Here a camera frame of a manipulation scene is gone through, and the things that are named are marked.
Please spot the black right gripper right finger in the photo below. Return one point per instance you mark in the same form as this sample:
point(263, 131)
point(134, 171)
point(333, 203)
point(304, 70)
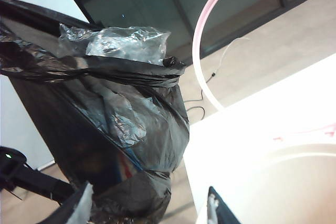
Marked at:
point(219, 211)

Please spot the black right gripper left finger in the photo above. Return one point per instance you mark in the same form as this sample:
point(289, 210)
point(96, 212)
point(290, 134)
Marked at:
point(76, 208)

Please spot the white ribbed plastic trash can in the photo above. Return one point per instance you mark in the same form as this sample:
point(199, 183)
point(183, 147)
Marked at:
point(309, 187)

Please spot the black plastic garbage bag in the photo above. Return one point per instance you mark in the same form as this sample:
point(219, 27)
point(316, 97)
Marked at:
point(147, 113)

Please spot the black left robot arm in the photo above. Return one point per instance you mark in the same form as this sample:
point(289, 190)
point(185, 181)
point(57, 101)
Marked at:
point(31, 179)

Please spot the clear crumpled plastic wrap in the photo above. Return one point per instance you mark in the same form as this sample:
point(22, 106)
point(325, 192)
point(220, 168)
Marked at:
point(126, 43)

